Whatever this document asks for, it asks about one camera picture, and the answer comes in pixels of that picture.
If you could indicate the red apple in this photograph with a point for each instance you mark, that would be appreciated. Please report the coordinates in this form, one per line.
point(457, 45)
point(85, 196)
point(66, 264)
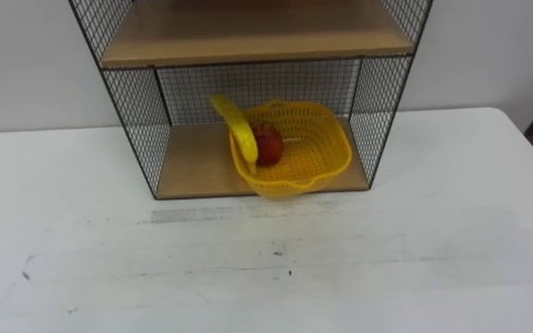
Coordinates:
point(268, 144)

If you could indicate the yellow banana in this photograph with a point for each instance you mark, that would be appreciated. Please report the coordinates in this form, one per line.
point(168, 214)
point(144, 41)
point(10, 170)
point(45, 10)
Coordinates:
point(240, 129)

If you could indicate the yellow plastic perforated basket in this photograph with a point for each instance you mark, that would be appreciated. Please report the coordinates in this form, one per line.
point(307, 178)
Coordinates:
point(313, 148)

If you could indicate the white table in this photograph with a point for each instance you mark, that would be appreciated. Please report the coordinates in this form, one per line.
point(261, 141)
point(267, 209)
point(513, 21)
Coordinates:
point(266, 259)

